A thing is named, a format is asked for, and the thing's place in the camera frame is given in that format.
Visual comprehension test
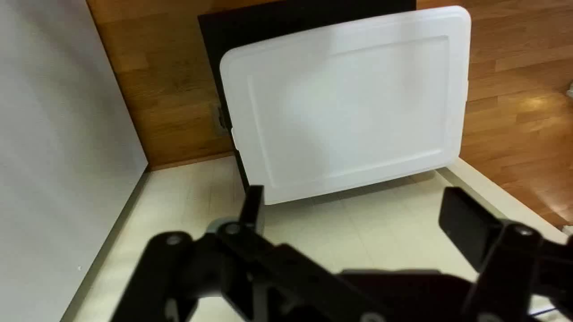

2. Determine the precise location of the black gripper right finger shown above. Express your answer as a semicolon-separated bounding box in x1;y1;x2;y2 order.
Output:
438;186;573;322

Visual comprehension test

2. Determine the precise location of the black side table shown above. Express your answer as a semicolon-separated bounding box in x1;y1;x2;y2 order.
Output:
198;0;418;193

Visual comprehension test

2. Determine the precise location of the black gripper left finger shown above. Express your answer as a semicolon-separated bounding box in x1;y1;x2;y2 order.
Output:
110;184;384;322

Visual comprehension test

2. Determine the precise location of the white plastic storage bin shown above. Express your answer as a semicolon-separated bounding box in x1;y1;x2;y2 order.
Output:
219;5;473;207

